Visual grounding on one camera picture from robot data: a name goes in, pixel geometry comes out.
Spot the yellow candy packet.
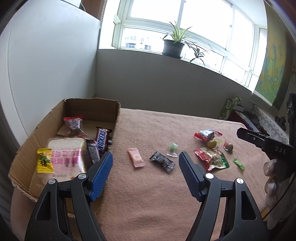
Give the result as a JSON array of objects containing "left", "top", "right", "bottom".
[{"left": 37, "top": 148, "right": 54, "bottom": 174}]

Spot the right gloved hand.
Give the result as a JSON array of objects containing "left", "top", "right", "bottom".
[{"left": 263, "top": 159, "right": 295, "bottom": 230}]

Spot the dark chocolate packet in box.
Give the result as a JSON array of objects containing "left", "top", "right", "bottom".
[{"left": 86, "top": 139, "right": 100, "bottom": 164}]

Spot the potted spider plant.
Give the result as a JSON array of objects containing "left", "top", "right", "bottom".
[{"left": 162, "top": 22, "right": 207, "bottom": 65}]

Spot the brown ball snack packet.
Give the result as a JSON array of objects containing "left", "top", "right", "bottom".
[{"left": 223, "top": 142, "right": 234, "bottom": 152}]

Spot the dark red storage box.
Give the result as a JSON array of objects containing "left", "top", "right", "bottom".
[{"left": 228, "top": 110, "right": 260, "bottom": 133}]

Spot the window frame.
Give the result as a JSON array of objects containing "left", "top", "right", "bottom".
[{"left": 111, "top": 1, "right": 267, "bottom": 90}]

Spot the wall map poster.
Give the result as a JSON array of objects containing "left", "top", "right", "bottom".
[{"left": 249, "top": 1, "right": 293, "bottom": 115}]

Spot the red silver foil snack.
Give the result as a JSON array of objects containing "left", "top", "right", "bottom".
[{"left": 194, "top": 129, "right": 223, "bottom": 142}]

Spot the pink table cloth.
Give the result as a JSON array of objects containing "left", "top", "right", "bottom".
[{"left": 11, "top": 108, "right": 268, "bottom": 240}]

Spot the green small candy stick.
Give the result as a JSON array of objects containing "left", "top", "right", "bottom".
[{"left": 233, "top": 158, "right": 245, "bottom": 171}]

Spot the red green snack bag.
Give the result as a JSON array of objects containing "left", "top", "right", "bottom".
[{"left": 194, "top": 147, "right": 229, "bottom": 171}]

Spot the small green candy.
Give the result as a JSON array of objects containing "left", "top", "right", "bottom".
[{"left": 166, "top": 143, "right": 178, "bottom": 158}]

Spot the packaged sliced bread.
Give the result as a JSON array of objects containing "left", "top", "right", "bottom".
[{"left": 29, "top": 138, "right": 91, "bottom": 197}]

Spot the white cabinet panel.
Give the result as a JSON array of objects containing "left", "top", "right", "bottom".
[{"left": 1, "top": 1, "right": 100, "bottom": 145}]

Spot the white lace cloth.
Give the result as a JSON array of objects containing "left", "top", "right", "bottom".
[{"left": 251, "top": 104, "right": 289, "bottom": 144}]

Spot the red white snack packet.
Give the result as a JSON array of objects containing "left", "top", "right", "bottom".
[{"left": 63, "top": 114, "right": 88, "bottom": 138}]

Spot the pink small snack packet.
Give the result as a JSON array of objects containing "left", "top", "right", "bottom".
[{"left": 127, "top": 148, "right": 145, "bottom": 168}]

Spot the Snickers bar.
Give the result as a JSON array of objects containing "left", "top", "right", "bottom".
[{"left": 94, "top": 126, "right": 112, "bottom": 153}]

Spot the green carton box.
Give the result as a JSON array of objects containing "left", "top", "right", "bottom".
[{"left": 218, "top": 96, "right": 242, "bottom": 120}]

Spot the black printed snack packet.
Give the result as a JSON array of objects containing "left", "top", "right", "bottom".
[{"left": 150, "top": 151, "right": 175, "bottom": 172}]

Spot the yellow green wrapped candy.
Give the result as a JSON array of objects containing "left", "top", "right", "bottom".
[{"left": 206, "top": 140, "right": 223, "bottom": 149}]

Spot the brown cardboard box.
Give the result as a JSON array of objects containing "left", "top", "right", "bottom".
[{"left": 8, "top": 98, "right": 120, "bottom": 202}]

